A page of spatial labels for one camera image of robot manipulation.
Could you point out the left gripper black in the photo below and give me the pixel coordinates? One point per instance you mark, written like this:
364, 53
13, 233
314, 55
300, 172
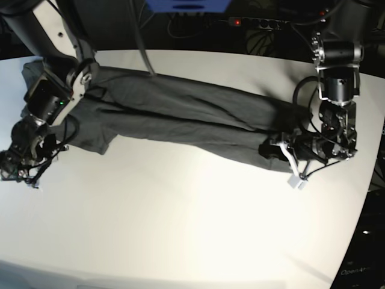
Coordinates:
311, 146

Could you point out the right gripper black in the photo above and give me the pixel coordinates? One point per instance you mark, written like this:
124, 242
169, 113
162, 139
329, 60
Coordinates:
28, 167

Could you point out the grey T-shirt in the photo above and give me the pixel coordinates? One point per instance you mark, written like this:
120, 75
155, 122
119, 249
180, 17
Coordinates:
231, 123

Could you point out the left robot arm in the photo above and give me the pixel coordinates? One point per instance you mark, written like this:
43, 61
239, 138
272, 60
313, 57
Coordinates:
338, 47

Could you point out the black power strip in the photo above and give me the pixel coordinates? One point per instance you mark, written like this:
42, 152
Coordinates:
257, 23

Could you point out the black box with lettering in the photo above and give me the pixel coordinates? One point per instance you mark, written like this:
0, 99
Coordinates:
363, 263

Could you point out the blue plastic bin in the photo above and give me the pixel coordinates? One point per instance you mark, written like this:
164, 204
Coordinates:
188, 6

